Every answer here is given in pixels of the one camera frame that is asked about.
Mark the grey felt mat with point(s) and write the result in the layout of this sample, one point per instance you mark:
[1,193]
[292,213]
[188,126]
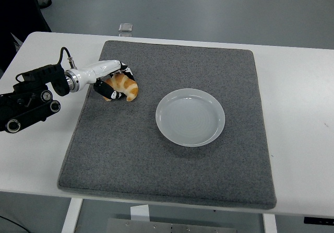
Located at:
[146,165]

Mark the golden striped croissant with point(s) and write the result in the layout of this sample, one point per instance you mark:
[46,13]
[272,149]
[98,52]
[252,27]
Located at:
[128,86]

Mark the white table leg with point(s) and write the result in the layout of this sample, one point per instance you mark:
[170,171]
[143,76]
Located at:
[71,217]
[270,223]

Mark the black table control panel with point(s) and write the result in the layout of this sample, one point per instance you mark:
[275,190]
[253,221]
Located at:
[318,220]

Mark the small clear square floor box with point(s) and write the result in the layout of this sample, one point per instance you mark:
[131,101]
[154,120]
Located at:
[125,27]

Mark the grey metal plate with screws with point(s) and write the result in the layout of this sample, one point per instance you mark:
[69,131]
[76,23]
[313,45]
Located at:
[169,227]

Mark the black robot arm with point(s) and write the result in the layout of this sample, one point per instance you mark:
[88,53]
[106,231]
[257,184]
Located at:
[31,97]

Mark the pale grey round plate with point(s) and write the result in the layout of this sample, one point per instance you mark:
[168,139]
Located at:
[190,118]

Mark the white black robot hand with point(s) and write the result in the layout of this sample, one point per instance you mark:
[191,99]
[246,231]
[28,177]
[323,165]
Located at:
[99,69]

